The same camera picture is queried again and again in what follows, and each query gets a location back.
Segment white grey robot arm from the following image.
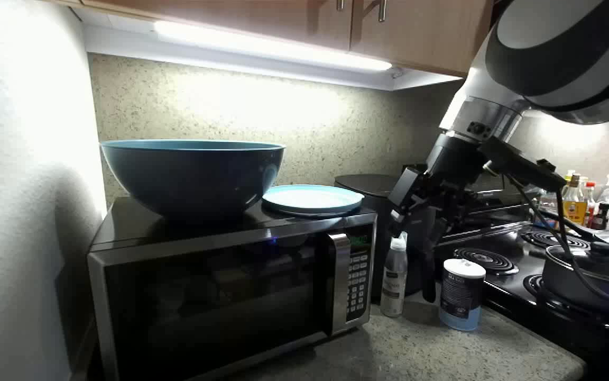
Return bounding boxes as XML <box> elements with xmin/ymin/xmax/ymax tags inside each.
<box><xmin>392</xmin><ymin>0</ymin><xmax>609</xmax><ymax>298</ymax></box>

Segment red capped sauce bottle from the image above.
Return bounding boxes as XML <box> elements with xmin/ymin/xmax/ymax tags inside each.
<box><xmin>584</xmin><ymin>180</ymin><xmax>599</xmax><ymax>227</ymax></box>

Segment under cabinet light strip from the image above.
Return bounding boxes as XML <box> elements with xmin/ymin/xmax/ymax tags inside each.
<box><xmin>152</xmin><ymin>21</ymin><xmax>392</xmax><ymax>71</ymax></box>

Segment light blue plate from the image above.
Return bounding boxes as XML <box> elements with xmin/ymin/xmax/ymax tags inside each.
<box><xmin>262</xmin><ymin>185</ymin><xmax>363</xmax><ymax>218</ymax></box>

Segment wooden wall cabinets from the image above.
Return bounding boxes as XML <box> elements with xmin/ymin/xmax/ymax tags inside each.
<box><xmin>54</xmin><ymin>0</ymin><xmax>492</xmax><ymax>74</ymax></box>

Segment white lidded dark jar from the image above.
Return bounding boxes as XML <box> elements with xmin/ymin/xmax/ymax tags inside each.
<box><xmin>439</xmin><ymin>259</ymin><xmax>487</xmax><ymax>332</ymax></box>

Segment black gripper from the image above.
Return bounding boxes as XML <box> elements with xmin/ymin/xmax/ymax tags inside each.
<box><xmin>389</xmin><ymin>133</ymin><xmax>564</xmax><ymax>302</ymax></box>

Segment black steel microwave oven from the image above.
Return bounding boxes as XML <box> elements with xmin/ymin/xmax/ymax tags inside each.
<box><xmin>86</xmin><ymin>198</ymin><xmax>377</xmax><ymax>381</ymax></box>

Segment black electric stove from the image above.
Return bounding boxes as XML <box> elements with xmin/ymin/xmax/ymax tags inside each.
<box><xmin>436</xmin><ymin>208</ymin><xmax>609</xmax><ymax>381</ymax></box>

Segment large dark blue bowl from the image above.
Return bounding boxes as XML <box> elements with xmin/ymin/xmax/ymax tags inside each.
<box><xmin>102</xmin><ymin>139</ymin><xmax>284</xmax><ymax>222</ymax></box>

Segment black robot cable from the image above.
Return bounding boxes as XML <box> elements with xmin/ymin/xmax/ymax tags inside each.
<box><xmin>502</xmin><ymin>172</ymin><xmax>609</xmax><ymax>305</ymax></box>

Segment white spray bottle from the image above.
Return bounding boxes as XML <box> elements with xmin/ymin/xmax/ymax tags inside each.
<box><xmin>381</xmin><ymin>232</ymin><xmax>408</xmax><ymax>317</ymax></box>

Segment pan with glass lid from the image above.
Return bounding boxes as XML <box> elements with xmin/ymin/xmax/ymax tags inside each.
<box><xmin>542</xmin><ymin>244</ymin><xmax>609</xmax><ymax>314</ymax></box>

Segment yellow oil bottle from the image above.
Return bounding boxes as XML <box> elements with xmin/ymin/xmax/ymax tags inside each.
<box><xmin>562</xmin><ymin>174</ymin><xmax>588</xmax><ymax>224</ymax></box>

